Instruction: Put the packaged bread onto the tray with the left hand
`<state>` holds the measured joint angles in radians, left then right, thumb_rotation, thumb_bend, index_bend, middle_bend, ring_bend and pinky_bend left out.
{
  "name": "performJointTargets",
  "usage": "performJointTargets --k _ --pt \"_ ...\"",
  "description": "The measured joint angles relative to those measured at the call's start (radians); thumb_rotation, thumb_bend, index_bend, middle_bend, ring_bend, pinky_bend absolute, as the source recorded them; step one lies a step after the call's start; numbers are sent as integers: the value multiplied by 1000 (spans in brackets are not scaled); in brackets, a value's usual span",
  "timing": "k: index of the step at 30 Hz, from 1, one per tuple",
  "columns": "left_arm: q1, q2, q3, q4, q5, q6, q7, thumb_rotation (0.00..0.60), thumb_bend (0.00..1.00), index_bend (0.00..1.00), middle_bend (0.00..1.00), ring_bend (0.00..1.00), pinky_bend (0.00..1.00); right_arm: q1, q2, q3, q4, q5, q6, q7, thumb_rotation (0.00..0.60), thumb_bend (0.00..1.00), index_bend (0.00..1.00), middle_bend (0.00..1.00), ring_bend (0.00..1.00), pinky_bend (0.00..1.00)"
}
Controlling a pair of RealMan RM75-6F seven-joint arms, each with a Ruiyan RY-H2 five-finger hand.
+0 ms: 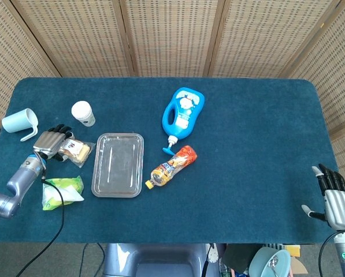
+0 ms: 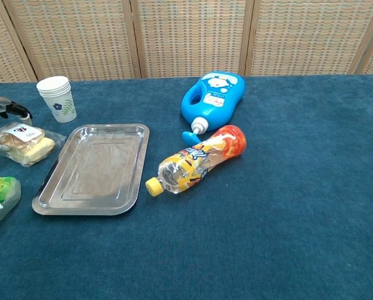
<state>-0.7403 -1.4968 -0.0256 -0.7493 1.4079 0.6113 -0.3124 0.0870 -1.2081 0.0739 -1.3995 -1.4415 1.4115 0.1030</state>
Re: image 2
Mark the woven bamboo folding screen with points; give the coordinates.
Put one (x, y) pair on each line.
(186, 34)

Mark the orange drink bottle yellow cap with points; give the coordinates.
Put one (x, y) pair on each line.
(198, 159)

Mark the dark blue table cloth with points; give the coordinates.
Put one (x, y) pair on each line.
(267, 203)

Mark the blue pump detergent bottle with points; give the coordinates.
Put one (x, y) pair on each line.
(212, 97)

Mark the white floral paper cup stack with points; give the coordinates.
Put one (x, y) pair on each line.
(59, 100)

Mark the silver metal tray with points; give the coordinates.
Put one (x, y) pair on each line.
(92, 172)

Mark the bread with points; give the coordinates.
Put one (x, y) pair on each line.
(30, 145)

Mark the green white plastic packet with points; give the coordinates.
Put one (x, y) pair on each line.
(2, 197)

